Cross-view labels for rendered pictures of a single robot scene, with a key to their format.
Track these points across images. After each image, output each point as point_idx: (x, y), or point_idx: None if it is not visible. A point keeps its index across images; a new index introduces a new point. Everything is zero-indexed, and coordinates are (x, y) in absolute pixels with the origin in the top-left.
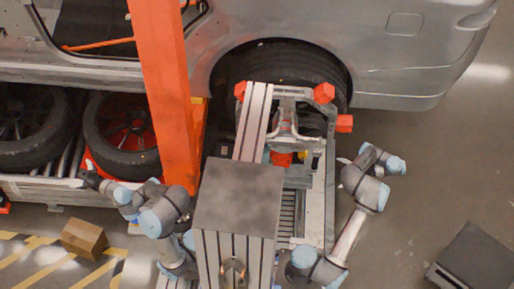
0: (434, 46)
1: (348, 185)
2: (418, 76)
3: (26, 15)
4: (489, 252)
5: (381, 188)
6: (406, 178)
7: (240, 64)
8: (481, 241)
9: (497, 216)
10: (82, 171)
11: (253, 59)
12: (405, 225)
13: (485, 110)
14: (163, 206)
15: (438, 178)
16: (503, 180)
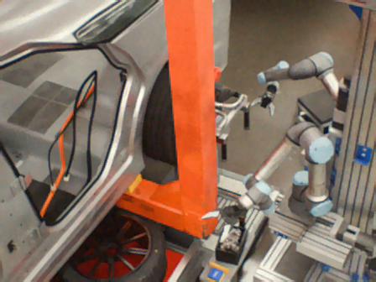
0: (222, 0)
1: (310, 69)
2: (221, 33)
3: (26, 203)
4: (326, 96)
5: (321, 54)
6: (233, 133)
7: (151, 112)
8: (315, 96)
9: (284, 101)
10: (227, 207)
11: (158, 98)
12: (270, 147)
13: None
14: (314, 131)
15: (242, 117)
16: (259, 90)
